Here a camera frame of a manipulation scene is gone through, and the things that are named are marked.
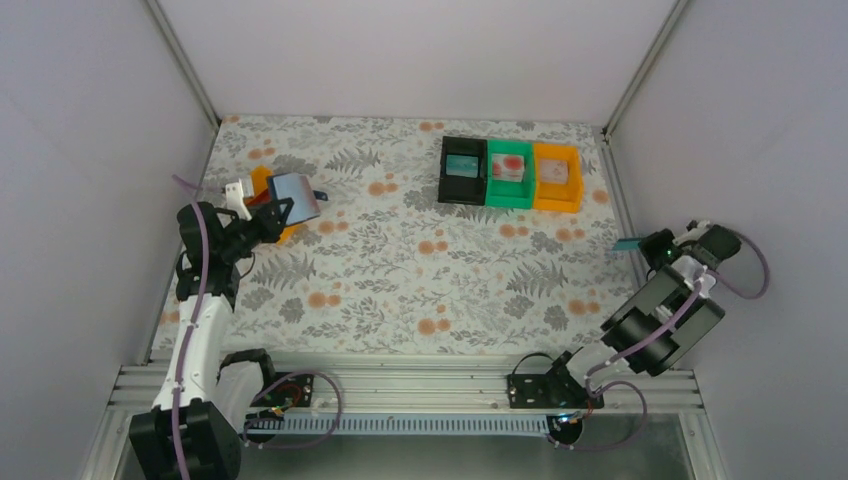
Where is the blue leather card holder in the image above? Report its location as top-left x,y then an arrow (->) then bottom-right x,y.
267,173 -> 329,227

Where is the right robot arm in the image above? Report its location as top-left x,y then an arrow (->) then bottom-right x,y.
546,221 -> 742,402

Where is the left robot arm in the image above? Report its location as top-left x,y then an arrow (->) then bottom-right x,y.
128,198 -> 294,479

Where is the pale card stack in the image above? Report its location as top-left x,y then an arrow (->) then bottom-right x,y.
538,158 -> 569,185

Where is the white red card stack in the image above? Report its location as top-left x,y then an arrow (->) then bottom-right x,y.
491,153 -> 526,182

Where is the teal card stack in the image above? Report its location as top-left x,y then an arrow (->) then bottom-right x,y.
444,154 -> 479,178

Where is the orange bin left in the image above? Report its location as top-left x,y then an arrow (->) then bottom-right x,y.
245,165 -> 304,245

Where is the orange bin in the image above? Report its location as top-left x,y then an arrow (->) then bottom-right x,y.
245,165 -> 304,245
532,143 -> 584,214

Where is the orange bin right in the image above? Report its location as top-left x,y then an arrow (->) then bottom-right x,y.
532,143 -> 584,214

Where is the floral table mat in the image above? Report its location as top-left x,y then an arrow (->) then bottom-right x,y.
204,115 -> 633,355

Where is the green bin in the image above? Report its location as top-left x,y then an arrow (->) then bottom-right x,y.
484,139 -> 535,209

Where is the black bin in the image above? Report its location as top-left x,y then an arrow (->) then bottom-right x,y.
437,136 -> 488,206

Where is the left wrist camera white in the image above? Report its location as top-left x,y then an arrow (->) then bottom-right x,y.
224,177 -> 254,221

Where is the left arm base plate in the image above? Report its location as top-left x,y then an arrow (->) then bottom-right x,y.
216,374 -> 315,408

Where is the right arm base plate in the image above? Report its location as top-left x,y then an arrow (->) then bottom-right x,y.
506,374 -> 605,409

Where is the aluminium mounting rail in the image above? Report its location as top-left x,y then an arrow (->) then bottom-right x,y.
107,350 -> 704,414

